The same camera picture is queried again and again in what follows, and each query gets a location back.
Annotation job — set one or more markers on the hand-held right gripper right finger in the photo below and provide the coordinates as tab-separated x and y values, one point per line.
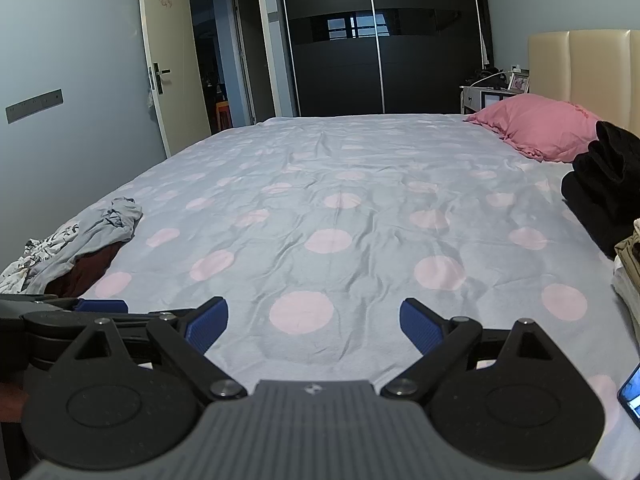
420	327

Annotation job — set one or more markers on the dark red garment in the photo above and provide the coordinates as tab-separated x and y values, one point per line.
85	272

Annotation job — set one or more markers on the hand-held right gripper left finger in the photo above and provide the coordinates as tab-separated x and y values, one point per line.
210	324

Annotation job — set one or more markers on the white folded clothes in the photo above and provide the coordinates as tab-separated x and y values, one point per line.
627	290

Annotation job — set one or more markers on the grey door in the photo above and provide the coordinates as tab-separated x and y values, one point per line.
252	60

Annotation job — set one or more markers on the beige padded headboard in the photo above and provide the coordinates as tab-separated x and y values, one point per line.
590	70

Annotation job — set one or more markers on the grey wall switch panel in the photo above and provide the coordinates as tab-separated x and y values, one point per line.
35	106

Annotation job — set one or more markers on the black sliding wardrobe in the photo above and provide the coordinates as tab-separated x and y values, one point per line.
340	85

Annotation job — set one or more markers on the polka dot bed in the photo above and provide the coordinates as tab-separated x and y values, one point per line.
350	170

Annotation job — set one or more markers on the orange stool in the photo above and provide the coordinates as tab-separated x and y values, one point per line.
223	115

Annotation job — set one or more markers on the photo frame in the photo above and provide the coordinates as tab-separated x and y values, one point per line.
519	82

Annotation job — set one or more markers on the grey t-shirt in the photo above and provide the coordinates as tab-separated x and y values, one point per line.
100	230

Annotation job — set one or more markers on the black white patterned cloth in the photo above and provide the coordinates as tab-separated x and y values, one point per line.
30	257

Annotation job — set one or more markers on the white nightstand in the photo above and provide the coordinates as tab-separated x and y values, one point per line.
475	101

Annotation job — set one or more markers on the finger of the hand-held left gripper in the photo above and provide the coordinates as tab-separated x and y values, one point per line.
102	305

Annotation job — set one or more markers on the black folded clothes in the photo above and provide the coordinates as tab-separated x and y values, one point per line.
600	185

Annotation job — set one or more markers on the pink pillow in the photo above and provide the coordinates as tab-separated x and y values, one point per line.
540	125

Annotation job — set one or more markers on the cream door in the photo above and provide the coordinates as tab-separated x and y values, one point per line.
170	35

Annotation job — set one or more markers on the smartphone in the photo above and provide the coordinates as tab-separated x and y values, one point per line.
631	395

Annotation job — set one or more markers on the beige folded clothes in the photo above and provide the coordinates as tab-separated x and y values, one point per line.
631	250

